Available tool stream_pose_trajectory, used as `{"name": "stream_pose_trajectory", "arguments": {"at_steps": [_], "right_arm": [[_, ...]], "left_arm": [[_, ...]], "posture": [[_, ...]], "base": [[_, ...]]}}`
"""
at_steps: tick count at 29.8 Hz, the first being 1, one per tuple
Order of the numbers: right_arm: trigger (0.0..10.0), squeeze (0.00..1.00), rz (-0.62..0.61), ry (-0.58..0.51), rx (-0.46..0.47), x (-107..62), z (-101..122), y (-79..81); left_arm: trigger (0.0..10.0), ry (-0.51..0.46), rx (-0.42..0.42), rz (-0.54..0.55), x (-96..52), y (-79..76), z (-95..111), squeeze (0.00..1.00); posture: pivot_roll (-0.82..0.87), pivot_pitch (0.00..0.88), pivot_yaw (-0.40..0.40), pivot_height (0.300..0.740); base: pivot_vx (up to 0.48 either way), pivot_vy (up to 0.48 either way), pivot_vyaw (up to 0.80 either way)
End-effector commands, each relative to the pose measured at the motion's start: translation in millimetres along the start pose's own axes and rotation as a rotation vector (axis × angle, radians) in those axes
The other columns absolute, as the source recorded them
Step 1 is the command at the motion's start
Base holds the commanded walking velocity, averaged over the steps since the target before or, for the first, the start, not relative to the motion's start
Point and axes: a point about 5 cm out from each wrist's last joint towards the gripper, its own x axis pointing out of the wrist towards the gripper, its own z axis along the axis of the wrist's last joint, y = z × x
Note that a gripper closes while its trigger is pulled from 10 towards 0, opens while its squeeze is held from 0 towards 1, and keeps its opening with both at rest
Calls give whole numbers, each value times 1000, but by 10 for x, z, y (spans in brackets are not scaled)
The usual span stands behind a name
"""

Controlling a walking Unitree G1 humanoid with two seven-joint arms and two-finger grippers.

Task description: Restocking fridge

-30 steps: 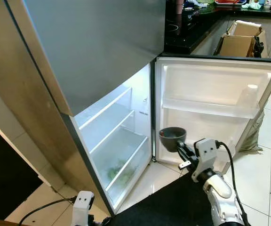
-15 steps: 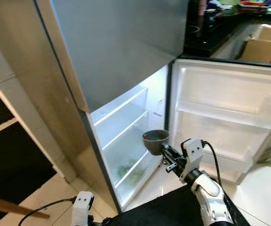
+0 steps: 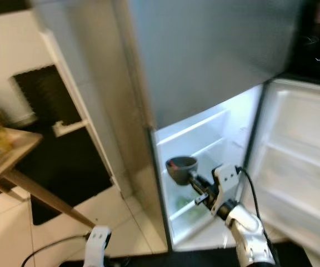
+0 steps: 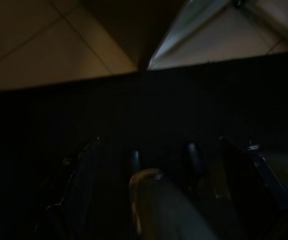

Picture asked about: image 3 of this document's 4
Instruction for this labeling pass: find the grey-blue bowl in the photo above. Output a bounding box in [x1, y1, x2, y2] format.
[166, 156, 199, 186]

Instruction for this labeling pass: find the silver fridge compartment door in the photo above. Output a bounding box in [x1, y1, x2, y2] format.
[241, 78, 320, 265]

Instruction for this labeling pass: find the silver fridge cabinet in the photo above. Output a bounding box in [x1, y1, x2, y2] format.
[66, 0, 265, 254]

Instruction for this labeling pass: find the black floor mat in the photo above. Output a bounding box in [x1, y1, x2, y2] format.
[49, 256, 313, 267]
[31, 127, 116, 226]

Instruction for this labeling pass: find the silver freezer door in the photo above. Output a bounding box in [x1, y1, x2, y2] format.
[116, 0, 316, 131]

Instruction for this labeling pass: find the light wooden table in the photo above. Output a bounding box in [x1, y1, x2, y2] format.
[0, 129, 97, 230]

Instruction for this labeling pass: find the black foam puzzle mat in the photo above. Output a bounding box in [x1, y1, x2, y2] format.
[13, 66, 86, 127]

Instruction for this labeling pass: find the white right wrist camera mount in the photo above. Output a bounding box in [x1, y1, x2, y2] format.
[213, 163, 241, 215]

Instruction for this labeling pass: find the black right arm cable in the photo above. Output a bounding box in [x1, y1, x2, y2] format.
[237, 166, 274, 248]

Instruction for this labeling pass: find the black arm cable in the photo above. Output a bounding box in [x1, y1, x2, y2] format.
[237, 166, 274, 248]
[22, 234, 88, 267]

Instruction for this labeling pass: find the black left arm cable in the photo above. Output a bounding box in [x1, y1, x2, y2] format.
[22, 234, 88, 267]

